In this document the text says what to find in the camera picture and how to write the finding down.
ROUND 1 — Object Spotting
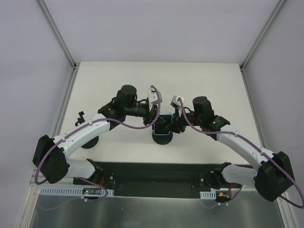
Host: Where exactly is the phone blue case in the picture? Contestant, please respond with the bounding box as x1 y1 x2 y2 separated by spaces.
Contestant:
152 112 172 136

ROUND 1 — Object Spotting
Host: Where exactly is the black phone stand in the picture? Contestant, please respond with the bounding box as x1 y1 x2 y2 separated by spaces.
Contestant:
75 111 99 149
152 132 173 145

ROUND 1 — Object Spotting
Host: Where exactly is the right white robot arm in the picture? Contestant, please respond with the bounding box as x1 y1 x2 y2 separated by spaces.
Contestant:
167 96 296 201

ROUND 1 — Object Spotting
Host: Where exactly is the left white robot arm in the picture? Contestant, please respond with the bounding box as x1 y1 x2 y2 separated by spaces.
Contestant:
33 85 162 185

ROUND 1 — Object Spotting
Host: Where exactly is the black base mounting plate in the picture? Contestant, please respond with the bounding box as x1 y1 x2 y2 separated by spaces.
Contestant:
72 161 243 199

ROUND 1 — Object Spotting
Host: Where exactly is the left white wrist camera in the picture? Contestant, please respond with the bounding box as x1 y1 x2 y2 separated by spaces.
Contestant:
147 86 162 109

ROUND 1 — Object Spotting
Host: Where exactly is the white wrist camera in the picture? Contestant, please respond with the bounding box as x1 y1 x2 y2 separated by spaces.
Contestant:
171 95 184 115
147 86 162 109

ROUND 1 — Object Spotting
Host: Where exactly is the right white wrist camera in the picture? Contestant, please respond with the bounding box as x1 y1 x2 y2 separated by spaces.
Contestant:
171 95 184 115

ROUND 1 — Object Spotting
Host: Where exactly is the right aluminium frame post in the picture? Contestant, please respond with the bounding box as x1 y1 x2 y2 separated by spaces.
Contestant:
239 0 287 72

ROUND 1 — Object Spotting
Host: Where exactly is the aluminium frame post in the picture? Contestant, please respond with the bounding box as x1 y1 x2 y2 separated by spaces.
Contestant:
239 0 287 72
37 0 79 71

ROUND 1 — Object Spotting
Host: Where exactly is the right white cable duct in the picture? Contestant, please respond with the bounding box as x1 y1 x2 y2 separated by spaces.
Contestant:
199 190 223 200

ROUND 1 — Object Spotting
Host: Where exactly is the white cable duct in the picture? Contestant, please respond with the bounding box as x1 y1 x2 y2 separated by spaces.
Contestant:
40 187 114 197
199 190 223 200

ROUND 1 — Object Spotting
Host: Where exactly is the left aluminium frame post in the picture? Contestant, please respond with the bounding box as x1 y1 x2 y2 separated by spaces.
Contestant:
37 0 79 71

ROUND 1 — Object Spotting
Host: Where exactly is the left white cable duct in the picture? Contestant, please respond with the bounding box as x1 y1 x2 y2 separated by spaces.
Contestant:
40 187 114 197

